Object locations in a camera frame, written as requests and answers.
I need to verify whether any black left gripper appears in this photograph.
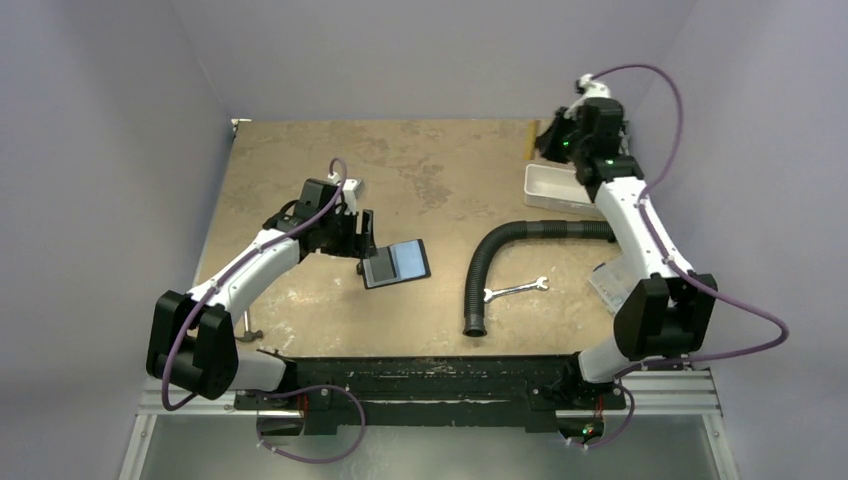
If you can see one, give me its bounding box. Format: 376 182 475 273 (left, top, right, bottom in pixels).
319 207 375 259

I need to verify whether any gold credit card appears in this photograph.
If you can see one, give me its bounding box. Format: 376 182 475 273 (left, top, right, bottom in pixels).
523 120 540 161

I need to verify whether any black leather card holder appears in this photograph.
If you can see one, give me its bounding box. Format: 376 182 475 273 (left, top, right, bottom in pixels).
356 239 431 289

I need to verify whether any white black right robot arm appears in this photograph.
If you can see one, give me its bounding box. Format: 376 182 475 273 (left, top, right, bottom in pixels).
535 94 716 407

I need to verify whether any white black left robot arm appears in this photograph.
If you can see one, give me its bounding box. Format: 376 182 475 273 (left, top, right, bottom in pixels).
146 175 376 409

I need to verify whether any white plastic tray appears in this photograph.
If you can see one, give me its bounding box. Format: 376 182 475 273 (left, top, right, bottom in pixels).
523 164 603 219

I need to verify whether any small metal hammer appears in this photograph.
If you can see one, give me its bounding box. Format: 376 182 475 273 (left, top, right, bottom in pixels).
236 310 264 343

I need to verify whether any silver open-end wrench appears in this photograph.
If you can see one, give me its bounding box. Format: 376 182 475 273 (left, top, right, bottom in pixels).
483 276 549 304

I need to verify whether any clear plastic organizer box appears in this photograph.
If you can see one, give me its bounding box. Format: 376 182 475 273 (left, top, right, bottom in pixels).
589 256 639 315

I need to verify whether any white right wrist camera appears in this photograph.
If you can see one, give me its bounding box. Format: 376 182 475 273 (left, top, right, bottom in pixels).
563 74 611 120

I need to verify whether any grey corrugated hose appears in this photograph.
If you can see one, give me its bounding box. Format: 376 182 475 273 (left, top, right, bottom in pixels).
462 219 617 339

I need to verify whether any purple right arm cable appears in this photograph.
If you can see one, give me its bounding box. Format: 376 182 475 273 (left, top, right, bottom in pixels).
569 64 791 452

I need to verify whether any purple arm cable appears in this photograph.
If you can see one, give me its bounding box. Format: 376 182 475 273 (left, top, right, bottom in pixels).
160 157 367 465
569 64 791 452

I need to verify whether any black aluminium base frame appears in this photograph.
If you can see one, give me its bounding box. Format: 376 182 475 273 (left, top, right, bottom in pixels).
135 356 723 439

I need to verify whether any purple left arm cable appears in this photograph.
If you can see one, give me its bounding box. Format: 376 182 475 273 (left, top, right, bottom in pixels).
160 157 367 465

